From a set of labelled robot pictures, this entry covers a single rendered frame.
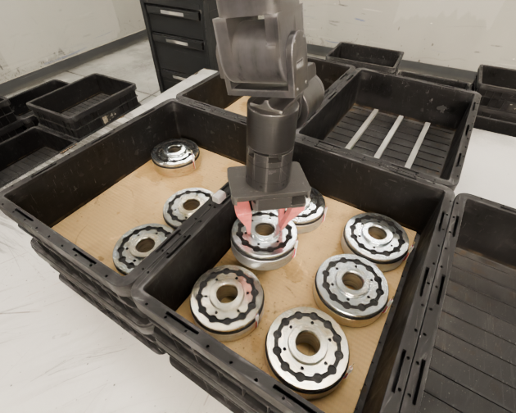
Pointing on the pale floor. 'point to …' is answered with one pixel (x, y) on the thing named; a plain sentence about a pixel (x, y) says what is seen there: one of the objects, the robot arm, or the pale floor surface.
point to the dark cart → (180, 38)
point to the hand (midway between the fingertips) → (264, 225)
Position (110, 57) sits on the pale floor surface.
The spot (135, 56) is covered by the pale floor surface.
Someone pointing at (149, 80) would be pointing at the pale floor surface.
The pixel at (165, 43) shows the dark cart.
